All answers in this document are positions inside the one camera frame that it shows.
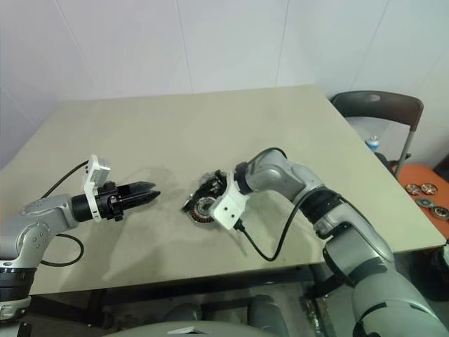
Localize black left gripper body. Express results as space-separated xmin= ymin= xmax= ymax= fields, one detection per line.
xmin=96 ymin=180 xmax=124 ymax=223

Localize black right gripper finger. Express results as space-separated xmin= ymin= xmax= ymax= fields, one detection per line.
xmin=181 ymin=184 xmax=213 ymax=213

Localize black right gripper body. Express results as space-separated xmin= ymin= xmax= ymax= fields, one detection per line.
xmin=206 ymin=169 xmax=231 ymax=199

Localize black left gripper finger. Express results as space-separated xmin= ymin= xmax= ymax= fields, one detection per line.
xmin=121 ymin=190 xmax=162 ymax=210
xmin=118 ymin=180 xmax=156 ymax=197

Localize silver motor housing copper windings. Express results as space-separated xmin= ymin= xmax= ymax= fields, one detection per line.
xmin=182 ymin=192 xmax=225 ymax=230

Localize dark grey rounded shape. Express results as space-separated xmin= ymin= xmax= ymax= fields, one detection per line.
xmin=248 ymin=294 xmax=281 ymax=320

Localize grey robot torso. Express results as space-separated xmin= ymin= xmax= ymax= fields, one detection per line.
xmin=129 ymin=315 xmax=281 ymax=337

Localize black folding chair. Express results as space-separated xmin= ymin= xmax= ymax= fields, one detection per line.
xmin=331 ymin=90 xmax=424 ymax=178

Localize orange tray with parts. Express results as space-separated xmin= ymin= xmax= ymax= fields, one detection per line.
xmin=398 ymin=163 xmax=449 ymax=232

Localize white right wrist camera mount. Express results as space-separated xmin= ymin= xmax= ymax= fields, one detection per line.
xmin=210 ymin=171 xmax=250 ymax=231

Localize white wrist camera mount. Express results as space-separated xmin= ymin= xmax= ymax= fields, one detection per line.
xmin=210 ymin=171 xmax=250 ymax=231
xmin=82 ymin=154 xmax=112 ymax=223

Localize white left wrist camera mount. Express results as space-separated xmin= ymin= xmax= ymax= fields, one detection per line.
xmin=82 ymin=154 xmax=112 ymax=223

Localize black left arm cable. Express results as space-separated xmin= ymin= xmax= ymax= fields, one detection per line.
xmin=40 ymin=160 xmax=88 ymax=267

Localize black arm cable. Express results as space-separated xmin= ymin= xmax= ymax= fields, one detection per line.
xmin=40 ymin=160 xmax=88 ymax=267
xmin=235 ymin=147 xmax=306 ymax=263

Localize black table frame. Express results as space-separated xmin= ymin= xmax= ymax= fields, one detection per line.
xmin=29 ymin=266 xmax=316 ymax=329

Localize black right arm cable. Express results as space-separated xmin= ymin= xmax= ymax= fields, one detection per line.
xmin=235 ymin=147 xmax=306 ymax=263

